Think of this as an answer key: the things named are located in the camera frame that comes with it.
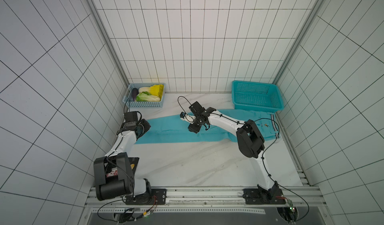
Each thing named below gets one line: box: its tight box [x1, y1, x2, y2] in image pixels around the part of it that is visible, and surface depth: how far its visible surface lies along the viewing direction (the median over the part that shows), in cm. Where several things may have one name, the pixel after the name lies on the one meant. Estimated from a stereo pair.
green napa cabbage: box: [135, 91, 161, 102], surface depth 109 cm
